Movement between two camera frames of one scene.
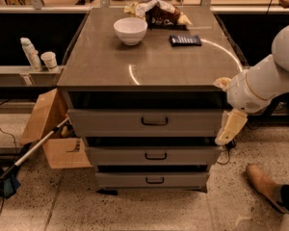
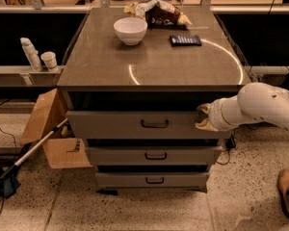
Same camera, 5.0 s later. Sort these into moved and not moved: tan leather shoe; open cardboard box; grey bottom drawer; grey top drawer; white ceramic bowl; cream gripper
Moved: tan leather shoe; cream gripper
Not moved: grey bottom drawer; grey top drawer; open cardboard box; white ceramic bowl
